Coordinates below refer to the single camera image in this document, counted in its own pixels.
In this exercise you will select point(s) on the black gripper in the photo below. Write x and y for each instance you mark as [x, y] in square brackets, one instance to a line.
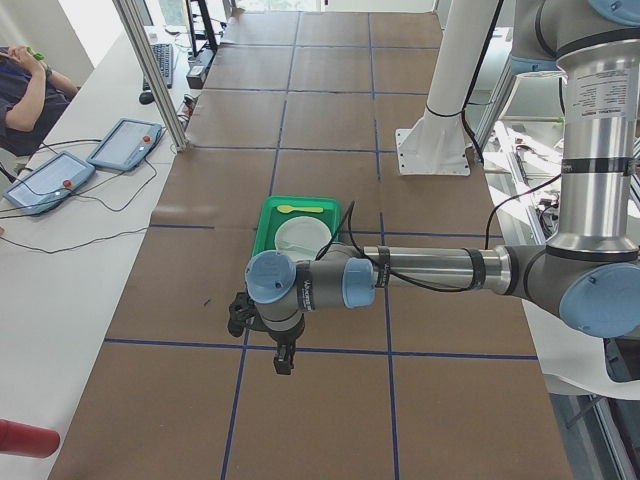
[283, 338]

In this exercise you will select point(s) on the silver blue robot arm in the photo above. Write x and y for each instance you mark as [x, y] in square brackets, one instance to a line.
[587, 272]

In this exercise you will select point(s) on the white round plate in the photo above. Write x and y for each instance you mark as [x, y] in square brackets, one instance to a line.
[301, 238]

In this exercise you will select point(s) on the green plastic tray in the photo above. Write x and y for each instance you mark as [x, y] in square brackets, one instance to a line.
[270, 219]

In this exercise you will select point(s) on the brown paper table cover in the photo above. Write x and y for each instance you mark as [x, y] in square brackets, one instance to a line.
[419, 385]

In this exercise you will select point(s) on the yellow plastic spoon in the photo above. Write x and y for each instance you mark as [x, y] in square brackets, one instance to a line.
[287, 209]

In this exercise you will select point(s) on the blue teach pendant far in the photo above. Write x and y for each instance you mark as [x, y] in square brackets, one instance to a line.
[126, 145]

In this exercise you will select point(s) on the blue teach pendant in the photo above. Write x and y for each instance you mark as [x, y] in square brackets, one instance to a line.
[48, 185]
[126, 145]

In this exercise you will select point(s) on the red cylinder object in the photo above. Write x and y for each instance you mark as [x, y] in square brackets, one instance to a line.
[27, 440]

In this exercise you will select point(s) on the black computer mouse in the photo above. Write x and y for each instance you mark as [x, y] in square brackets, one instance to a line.
[146, 97]

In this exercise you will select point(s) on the blue teach pendant near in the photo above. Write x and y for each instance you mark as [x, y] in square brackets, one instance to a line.
[48, 185]

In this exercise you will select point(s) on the black keyboard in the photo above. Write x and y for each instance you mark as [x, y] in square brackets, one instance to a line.
[164, 56]

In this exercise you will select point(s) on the seated person dark shirt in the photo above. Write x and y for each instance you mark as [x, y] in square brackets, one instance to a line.
[33, 98]

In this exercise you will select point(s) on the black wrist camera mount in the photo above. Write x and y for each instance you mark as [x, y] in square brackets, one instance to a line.
[243, 315]

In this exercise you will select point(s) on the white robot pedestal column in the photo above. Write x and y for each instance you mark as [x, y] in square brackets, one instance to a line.
[435, 145]

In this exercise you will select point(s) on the aluminium frame post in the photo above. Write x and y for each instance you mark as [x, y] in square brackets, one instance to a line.
[136, 33]

